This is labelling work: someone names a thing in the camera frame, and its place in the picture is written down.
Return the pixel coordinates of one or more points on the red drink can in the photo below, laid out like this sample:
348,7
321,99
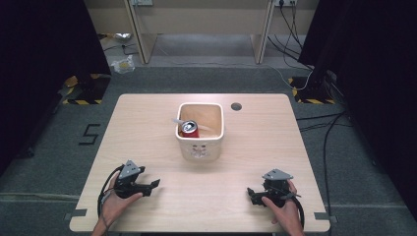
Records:
190,129

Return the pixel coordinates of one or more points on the white wall socket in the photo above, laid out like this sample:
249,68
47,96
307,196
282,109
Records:
285,2

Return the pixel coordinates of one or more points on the yellow wrapper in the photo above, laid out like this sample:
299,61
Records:
179,133

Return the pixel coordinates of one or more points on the black stand base striped tape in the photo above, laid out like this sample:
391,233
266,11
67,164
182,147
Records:
311,91
88,90

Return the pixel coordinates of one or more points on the grey tape strip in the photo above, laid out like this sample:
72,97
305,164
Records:
77,213
323,216

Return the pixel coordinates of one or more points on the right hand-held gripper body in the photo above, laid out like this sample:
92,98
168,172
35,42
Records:
277,190

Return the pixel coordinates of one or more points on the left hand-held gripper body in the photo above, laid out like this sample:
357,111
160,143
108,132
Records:
126,185

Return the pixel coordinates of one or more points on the crumpled clear plastic bag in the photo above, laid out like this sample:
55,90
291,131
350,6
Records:
124,65

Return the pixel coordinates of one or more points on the black curtain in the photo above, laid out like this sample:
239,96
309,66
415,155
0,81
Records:
370,82
42,65

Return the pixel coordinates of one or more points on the crumpled silver foil wrapper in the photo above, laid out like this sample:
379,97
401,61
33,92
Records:
122,36

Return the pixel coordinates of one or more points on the person's right hand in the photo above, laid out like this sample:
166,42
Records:
285,216

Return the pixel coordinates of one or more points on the white square bin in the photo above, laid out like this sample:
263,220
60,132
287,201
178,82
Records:
200,147

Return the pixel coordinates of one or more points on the person's left hand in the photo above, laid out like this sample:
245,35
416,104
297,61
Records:
114,205

